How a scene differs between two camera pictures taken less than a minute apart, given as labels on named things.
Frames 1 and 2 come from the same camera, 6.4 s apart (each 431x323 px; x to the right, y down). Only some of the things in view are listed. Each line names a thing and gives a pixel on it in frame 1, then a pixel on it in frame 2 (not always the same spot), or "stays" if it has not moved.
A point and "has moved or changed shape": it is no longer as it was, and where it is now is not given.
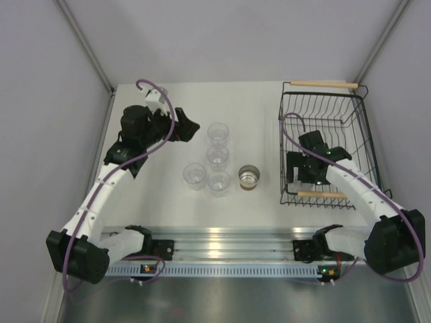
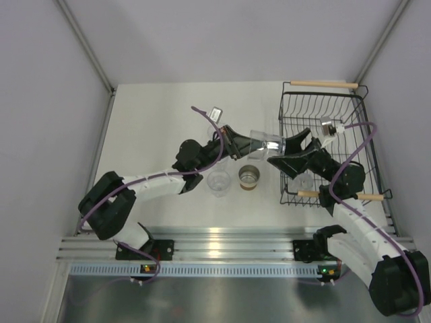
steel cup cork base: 248,176 stays
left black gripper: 184,128 to 239,145
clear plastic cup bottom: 218,182 stays
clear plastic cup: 194,174 has moved or changed shape
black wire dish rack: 339,112 stays
